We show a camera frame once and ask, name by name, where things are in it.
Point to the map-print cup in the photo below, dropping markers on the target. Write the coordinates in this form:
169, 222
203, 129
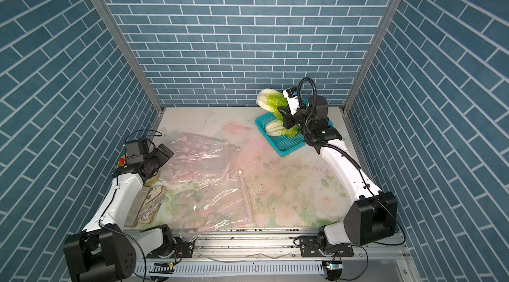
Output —
151, 204

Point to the zip-top bag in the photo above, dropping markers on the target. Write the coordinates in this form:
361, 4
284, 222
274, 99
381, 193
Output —
196, 157
190, 214
230, 183

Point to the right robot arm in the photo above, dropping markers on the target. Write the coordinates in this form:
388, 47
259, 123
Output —
372, 214

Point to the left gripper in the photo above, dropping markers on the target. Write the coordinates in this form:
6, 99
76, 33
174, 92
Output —
162, 156

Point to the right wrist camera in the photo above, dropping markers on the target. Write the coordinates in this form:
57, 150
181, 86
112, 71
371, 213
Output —
292, 95

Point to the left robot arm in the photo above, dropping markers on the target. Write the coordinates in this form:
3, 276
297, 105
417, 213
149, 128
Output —
101, 251

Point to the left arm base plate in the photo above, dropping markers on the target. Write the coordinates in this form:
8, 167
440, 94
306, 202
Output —
178, 249

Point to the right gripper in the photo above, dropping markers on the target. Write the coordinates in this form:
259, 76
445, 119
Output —
287, 118

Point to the yellow pen cup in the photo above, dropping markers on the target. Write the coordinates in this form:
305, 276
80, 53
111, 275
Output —
133, 169

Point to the chinese cabbage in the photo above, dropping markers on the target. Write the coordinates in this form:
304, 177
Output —
275, 128
271, 100

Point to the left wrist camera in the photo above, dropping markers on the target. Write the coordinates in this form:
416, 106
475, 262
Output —
136, 151

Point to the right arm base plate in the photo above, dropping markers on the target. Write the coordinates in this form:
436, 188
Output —
318, 246

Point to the teal plastic basket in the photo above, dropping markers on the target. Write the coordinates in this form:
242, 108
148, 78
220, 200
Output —
282, 138

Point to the aluminium mounting rail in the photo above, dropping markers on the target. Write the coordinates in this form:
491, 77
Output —
277, 244

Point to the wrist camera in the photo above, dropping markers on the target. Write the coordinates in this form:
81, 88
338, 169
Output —
136, 151
292, 95

